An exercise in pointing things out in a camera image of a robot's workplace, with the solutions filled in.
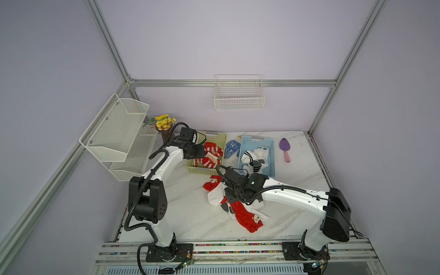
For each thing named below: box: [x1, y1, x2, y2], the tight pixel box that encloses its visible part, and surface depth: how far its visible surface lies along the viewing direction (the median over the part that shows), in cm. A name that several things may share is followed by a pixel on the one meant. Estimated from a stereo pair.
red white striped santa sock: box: [201, 142, 225, 170], surface depth 105 cm
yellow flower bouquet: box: [142, 114, 178, 131], surface depth 95 cm
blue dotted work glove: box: [224, 139, 241, 159], surface depth 113 cm
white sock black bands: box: [241, 150, 263, 173], surface depth 103 cm
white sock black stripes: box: [248, 199, 271, 220], surface depth 86 cm
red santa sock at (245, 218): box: [230, 201, 264, 234], surface depth 83 cm
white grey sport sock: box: [252, 146, 270, 163], surface depth 110 cm
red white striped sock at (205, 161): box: [194, 156, 211, 169], surface depth 103 cm
